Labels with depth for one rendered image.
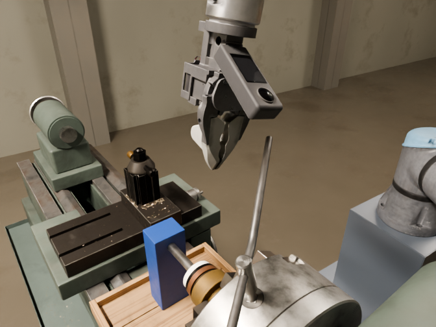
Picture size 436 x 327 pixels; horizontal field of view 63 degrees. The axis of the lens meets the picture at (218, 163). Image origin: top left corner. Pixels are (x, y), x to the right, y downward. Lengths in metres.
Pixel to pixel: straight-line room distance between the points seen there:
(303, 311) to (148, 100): 3.73
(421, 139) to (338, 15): 4.51
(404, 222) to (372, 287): 0.21
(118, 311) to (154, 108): 3.37
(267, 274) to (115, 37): 3.46
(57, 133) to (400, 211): 1.16
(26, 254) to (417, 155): 1.54
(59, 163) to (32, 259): 0.47
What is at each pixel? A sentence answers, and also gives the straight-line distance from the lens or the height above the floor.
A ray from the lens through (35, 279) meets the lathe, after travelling 1.66.
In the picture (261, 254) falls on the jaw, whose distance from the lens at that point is 0.64.
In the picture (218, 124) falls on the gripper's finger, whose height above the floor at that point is 1.45.
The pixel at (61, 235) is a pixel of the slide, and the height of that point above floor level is 0.97.
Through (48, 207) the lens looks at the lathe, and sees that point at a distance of 1.44.
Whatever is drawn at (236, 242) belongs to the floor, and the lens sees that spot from 2.44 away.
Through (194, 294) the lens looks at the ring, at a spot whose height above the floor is 1.10.
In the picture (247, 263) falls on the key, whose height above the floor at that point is 1.32.
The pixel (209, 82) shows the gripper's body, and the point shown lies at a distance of 0.49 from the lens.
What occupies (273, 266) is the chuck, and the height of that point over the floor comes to 1.24.
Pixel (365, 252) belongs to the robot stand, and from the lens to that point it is 1.00.
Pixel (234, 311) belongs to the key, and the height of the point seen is 1.29.
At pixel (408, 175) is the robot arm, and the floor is 1.24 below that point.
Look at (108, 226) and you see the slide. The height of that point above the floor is 0.97.
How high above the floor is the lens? 1.65
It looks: 30 degrees down
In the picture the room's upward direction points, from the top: straight up
